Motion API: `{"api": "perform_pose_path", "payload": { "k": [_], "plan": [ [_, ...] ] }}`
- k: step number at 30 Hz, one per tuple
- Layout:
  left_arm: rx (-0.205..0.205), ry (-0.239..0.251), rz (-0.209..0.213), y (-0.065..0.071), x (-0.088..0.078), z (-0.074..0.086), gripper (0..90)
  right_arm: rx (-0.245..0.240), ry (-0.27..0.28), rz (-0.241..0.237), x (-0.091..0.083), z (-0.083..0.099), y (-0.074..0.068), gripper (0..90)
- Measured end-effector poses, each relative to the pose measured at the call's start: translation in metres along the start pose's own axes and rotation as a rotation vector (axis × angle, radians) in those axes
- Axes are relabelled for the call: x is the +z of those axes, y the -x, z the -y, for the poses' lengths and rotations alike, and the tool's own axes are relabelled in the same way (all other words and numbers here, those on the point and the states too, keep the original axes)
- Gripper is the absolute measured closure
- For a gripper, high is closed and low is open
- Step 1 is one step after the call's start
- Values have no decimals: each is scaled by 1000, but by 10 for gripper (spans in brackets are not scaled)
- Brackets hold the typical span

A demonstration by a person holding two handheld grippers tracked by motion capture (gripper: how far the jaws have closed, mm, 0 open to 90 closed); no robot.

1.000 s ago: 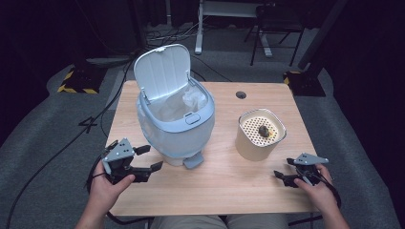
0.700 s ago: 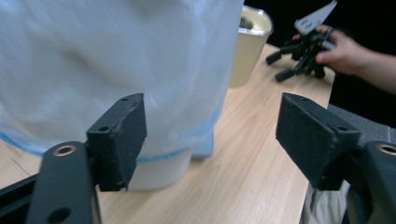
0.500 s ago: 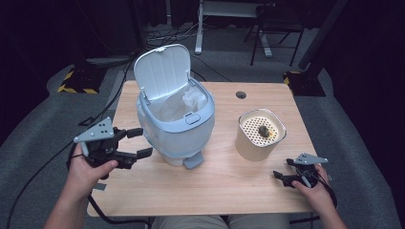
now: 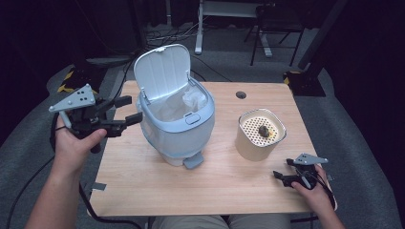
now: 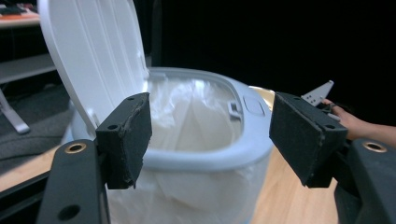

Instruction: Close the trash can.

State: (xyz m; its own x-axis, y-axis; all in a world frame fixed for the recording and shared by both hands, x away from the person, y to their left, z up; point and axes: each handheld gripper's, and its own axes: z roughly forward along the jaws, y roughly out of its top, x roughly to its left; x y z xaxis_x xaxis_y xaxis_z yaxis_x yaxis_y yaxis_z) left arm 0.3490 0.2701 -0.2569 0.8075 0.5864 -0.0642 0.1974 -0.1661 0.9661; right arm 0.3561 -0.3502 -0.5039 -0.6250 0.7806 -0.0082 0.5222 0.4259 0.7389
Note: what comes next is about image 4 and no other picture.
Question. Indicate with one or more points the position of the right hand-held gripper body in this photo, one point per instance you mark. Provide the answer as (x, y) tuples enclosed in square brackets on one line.
[(307, 173)]

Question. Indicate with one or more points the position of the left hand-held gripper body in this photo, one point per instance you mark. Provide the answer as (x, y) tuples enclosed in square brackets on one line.
[(82, 117)]

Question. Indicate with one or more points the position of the dark wet tea residue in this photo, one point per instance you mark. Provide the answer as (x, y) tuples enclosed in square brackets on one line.
[(263, 130)]

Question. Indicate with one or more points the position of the beige container with perforated strainer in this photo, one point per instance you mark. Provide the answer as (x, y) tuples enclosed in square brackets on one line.
[(248, 146)]

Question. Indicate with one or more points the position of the blue and white pedal bin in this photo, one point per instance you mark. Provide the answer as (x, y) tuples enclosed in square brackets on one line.
[(178, 136)]

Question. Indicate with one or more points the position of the person's right hand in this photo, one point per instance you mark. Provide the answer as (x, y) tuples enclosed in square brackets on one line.
[(316, 197)]

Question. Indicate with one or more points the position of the person's left hand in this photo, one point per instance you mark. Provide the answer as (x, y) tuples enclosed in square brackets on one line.
[(71, 152)]

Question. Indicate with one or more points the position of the grey tape piece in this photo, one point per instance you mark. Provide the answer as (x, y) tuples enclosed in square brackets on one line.
[(330, 177)]

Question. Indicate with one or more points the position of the black stand with hazard-striped base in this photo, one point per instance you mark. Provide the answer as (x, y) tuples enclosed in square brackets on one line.
[(79, 70), (305, 82)]

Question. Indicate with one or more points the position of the white plastic bin liner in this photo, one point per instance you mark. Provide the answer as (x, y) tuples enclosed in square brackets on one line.
[(191, 100)]

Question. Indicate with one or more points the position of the person's beige pants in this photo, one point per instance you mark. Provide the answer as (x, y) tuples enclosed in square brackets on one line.
[(191, 222)]

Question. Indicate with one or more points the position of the black chair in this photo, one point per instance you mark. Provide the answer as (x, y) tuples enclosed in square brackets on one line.
[(277, 19)]

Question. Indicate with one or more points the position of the white desk frame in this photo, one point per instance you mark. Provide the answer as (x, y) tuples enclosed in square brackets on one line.
[(199, 35)]

